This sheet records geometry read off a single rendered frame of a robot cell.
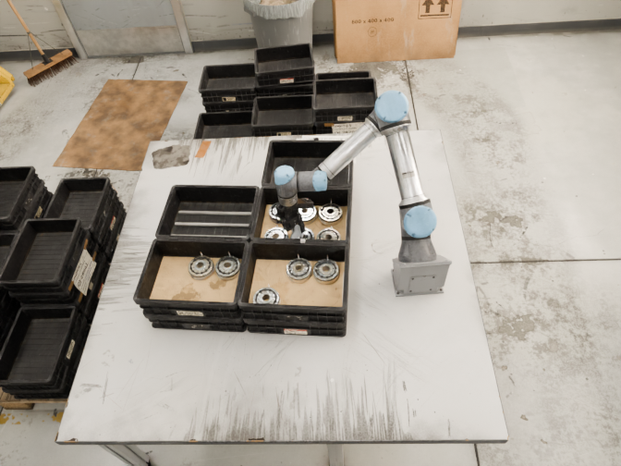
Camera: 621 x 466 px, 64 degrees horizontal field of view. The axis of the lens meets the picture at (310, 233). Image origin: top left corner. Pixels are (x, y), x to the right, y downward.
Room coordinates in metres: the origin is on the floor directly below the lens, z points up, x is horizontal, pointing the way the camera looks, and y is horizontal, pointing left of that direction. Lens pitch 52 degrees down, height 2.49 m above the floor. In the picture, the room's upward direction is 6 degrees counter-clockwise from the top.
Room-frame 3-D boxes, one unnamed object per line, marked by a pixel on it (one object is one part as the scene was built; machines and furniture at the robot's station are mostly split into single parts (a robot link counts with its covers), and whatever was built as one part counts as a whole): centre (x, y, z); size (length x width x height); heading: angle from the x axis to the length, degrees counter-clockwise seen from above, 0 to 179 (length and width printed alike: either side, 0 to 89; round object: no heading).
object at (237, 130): (2.64, 0.49, 0.26); 0.40 x 0.30 x 0.23; 84
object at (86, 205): (1.97, 1.31, 0.31); 0.40 x 0.30 x 0.34; 174
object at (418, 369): (1.30, 0.12, 0.35); 1.60 x 1.60 x 0.70; 84
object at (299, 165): (1.63, -0.03, 0.87); 0.40 x 0.30 x 0.11; 80
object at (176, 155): (2.02, 0.71, 0.71); 0.22 x 0.19 x 0.01; 84
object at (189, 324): (1.10, 0.47, 0.76); 0.40 x 0.30 x 0.12; 80
